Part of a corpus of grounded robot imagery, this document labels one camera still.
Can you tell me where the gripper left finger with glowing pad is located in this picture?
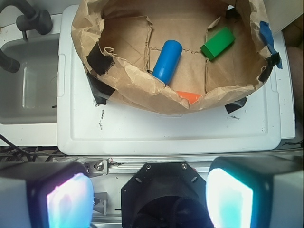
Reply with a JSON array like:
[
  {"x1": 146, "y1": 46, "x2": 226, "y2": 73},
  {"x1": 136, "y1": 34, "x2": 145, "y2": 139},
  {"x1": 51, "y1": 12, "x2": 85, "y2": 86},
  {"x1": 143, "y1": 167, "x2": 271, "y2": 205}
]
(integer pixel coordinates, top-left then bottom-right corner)
[{"x1": 0, "y1": 162, "x2": 94, "y2": 228}]

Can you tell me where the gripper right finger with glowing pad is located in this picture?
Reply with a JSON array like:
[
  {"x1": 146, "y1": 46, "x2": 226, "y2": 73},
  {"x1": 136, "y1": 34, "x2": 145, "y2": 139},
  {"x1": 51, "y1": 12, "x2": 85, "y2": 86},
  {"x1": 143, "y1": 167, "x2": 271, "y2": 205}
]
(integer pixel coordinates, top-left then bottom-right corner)
[{"x1": 206, "y1": 156, "x2": 304, "y2": 228}]

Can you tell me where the green rectangular block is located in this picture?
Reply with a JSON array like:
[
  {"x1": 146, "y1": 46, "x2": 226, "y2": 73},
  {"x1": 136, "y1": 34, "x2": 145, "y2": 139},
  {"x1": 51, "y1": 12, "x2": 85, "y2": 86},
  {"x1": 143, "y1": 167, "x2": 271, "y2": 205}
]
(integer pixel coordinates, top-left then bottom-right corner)
[{"x1": 200, "y1": 27, "x2": 236, "y2": 61}]

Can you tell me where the white toy sink basin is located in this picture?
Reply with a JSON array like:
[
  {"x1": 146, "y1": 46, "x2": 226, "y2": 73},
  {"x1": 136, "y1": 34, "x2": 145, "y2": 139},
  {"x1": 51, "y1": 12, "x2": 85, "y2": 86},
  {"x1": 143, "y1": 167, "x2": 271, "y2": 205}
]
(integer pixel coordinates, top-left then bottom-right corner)
[{"x1": 0, "y1": 14, "x2": 62, "y2": 146}]

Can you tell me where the black tape right lower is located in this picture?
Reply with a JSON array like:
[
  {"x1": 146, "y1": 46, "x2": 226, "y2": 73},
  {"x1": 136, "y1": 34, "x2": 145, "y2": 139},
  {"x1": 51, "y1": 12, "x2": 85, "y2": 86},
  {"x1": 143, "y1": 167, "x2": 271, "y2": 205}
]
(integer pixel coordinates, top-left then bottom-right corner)
[{"x1": 225, "y1": 97, "x2": 247, "y2": 114}]

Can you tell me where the black tape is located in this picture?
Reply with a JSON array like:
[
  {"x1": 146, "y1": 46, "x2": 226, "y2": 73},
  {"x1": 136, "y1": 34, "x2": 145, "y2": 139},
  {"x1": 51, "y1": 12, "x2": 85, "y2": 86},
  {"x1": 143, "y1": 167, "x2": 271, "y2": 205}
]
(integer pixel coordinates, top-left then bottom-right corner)
[
  {"x1": 225, "y1": 97, "x2": 247, "y2": 114},
  {"x1": 87, "y1": 42, "x2": 115, "y2": 76},
  {"x1": 87, "y1": 73, "x2": 115, "y2": 105}
]

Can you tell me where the white plastic bin lid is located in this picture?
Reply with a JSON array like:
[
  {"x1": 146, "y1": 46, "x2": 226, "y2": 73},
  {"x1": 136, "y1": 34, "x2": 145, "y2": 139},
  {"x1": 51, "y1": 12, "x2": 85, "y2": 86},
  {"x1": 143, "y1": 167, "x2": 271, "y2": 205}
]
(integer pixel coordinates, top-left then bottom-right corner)
[{"x1": 57, "y1": 5, "x2": 295, "y2": 157}]

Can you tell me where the orange plastic object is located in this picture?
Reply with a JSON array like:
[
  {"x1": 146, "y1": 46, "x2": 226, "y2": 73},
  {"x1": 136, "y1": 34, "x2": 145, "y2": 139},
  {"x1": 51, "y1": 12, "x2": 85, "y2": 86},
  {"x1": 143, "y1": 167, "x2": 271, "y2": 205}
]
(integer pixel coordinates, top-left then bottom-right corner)
[{"x1": 176, "y1": 91, "x2": 202, "y2": 105}]

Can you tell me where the black tape left lower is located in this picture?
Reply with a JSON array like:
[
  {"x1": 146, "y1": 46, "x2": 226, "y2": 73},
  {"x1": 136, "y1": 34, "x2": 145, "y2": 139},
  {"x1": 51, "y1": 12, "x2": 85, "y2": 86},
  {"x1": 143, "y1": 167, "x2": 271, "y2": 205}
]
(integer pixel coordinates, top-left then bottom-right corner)
[{"x1": 87, "y1": 73, "x2": 115, "y2": 105}]

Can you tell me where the black tape right rim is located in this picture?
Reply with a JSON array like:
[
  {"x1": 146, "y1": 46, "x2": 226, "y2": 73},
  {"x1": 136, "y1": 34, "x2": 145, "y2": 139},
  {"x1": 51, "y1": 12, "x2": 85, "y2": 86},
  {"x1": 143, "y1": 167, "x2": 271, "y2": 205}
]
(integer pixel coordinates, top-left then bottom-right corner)
[{"x1": 258, "y1": 52, "x2": 282, "y2": 83}]

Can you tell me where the black tape left inner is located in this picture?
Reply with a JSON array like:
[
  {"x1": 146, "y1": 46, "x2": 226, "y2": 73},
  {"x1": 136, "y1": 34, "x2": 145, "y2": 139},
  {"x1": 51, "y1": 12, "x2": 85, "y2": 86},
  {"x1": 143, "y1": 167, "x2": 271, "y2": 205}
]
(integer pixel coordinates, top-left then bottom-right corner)
[{"x1": 87, "y1": 42, "x2": 115, "y2": 76}]

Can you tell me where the blue plastic capsule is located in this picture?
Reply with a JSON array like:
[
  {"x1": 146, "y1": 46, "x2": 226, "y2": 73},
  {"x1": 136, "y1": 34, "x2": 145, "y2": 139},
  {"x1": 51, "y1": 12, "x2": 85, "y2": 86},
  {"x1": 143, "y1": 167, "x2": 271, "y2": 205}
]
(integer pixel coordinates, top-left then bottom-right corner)
[{"x1": 152, "y1": 40, "x2": 182, "y2": 86}]

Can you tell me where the brown paper bag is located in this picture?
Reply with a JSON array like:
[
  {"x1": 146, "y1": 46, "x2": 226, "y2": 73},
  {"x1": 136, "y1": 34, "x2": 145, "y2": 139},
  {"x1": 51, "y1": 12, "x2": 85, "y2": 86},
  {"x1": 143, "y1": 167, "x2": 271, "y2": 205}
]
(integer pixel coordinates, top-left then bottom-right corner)
[{"x1": 71, "y1": 0, "x2": 271, "y2": 114}]

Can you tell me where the blue masking tape strip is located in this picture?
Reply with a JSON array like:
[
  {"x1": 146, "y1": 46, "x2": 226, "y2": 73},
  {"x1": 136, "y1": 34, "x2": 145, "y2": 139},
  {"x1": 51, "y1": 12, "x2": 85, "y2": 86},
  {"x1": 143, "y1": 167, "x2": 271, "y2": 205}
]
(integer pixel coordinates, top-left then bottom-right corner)
[{"x1": 259, "y1": 21, "x2": 283, "y2": 69}]

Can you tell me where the grey toy faucet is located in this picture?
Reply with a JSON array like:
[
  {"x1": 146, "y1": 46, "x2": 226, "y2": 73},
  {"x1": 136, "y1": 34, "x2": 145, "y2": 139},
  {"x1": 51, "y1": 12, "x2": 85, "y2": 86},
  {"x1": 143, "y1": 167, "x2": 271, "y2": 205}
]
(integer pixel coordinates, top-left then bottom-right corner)
[{"x1": 0, "y1": 0, "x2": 53, "y2": 40}]

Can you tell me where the black cables bundle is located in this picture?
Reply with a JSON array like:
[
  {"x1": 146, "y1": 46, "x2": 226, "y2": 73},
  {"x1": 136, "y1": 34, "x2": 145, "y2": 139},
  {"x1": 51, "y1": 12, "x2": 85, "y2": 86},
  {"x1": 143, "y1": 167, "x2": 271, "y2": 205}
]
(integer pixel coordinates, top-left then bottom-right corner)
[{"x1": 0, "y1": 134, "x2": 66, "y2": 163}]

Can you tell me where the aluminium extrusion rail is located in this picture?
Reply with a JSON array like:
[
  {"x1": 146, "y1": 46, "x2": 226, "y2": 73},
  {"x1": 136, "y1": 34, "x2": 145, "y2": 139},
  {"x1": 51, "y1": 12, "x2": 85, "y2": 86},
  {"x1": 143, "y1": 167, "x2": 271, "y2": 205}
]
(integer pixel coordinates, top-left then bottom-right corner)
[{"x1": 77, "y1": 156, "x2": 215, "y2": 177}]

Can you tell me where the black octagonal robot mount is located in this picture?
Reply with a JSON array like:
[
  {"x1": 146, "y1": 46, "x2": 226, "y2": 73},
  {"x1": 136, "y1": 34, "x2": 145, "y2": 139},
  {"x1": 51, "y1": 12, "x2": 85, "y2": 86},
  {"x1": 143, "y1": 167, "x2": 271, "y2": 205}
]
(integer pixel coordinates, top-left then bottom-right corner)
[{"x1": 121, "y1": 162, "x2": 214, "y2": 228}]

